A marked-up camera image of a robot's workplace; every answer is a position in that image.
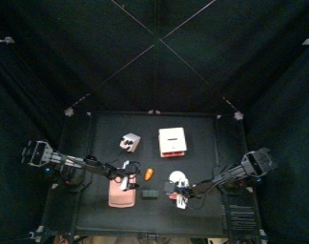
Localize red-fronted toy drawer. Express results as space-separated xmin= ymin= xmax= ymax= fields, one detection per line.
xmin=159 ymin=151 xmax=186 ymax=159

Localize pink rectangular tray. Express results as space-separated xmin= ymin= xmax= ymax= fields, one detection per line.
xmin=107 ymin=175 xmax=138 ymax=209

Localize dark green block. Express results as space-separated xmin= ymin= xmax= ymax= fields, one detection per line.
xmin=142 ymin=189 xmax=159 ymax=199

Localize white cube toy black knobs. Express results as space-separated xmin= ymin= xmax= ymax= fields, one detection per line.
xmin=119 ymin=132 xmax=143 ymax=153

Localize white printed label sticker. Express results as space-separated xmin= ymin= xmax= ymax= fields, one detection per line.
xmin=229 ymin=204 xmax=258 ymax=235

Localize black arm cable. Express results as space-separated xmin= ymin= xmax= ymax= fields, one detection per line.
xmin=189 ymin=195 xmax=209 ymax=212

